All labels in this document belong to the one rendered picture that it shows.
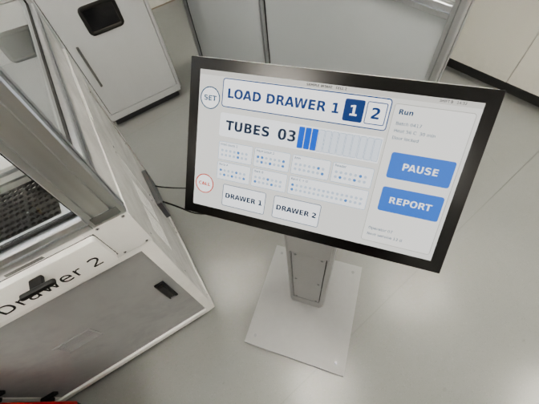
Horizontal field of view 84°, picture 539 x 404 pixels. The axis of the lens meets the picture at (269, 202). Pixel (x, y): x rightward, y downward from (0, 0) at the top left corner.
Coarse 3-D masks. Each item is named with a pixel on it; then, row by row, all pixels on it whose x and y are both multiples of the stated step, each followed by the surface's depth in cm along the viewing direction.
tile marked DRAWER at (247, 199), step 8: (224, 184) 61; (224, 192) 61; (232, 192) 61; (240, 192) 60; (248, 192) 60; (256, 192) 59; (264, 192) 59; (224, 200) 62; (232, 200) 61; (240, 200) 61; (248, 200) 60; (256, 200) 60; (264, 200) 59; (240, 208) 61; (248, 208) 61; (256, 208) 60; (264, 208) 60
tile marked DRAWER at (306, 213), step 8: (280, 200) 58; (288, 200) 58; (296, 200) 57; (272, 208) 59; (280, 208) 59; (288, 208) 58; (296, 208) 58; (304, 208) 57; (312, 208) 57; (320, 208) 56; (272, 216) 60; (280, 216) 59; (288, 216) 59; (296, 216) 58; (304, 216) 58; (312, 216) 57; (304, 224) 58; (312, 224) 58
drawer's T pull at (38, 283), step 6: (42, 276) 66; (30, 282) 65; (36, 282) 64; (42, 282) 64; (48, 282) 64; (54, 282) 64; (30, 288) 64; (36, 288) 64; (42, 288) 64; (24, 294) 63; (30, 294) 63; (24, 300) 63
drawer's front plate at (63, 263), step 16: (96, 240) 68; (64, 256) 66; (80, 256) 68; (96, 256) 71; (112, 256) 74; (32, 272) 64; (48, 272) 66; (64, 272) 69; (80, 272) 72; (0, 288) 63; (16, 288) 65; (64, 288) 73; (0, 304) 65; (16, 304) 68; (32, 304) 71; (0, 320) 69
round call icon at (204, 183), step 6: (198, 174) 62; (204, 174) 62; (210, 174) 61; (198, 180) 62; (204, 180) 62; (210, 180) 61; (198, 186) 63; (204, 186) 62; (210, 186) 62; (204, 192) 63; (210, 192) 62
